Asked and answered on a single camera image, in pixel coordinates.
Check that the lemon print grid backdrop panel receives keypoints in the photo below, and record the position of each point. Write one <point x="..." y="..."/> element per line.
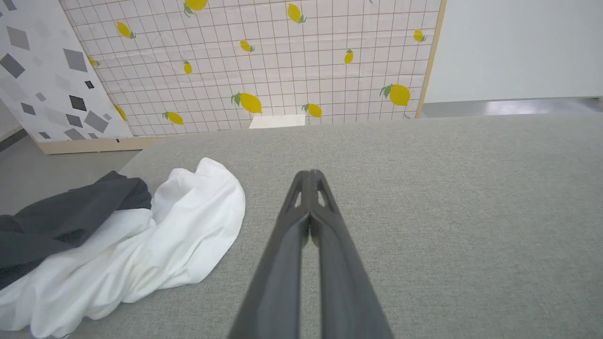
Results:
<point x="282" y="70"/>

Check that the white rectangular box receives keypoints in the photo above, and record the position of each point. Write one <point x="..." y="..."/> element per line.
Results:
<point x="277" y="121"/>

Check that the white and black shirt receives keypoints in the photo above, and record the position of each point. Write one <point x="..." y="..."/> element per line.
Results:
<point x="188" y="226"/>

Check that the grey diamond pattern backdrop panel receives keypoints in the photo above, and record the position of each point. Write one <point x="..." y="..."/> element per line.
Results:
<point x="47" y="75"/>

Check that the light wooden backdrop frame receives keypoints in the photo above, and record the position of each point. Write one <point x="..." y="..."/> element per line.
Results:
<point x="94" y="146"/>

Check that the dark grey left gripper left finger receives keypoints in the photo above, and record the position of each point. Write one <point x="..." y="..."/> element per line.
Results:
<point x="278" y="282"/>

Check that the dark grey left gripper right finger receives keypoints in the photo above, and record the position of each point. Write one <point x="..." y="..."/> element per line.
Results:
<point x="344" y="287"/>

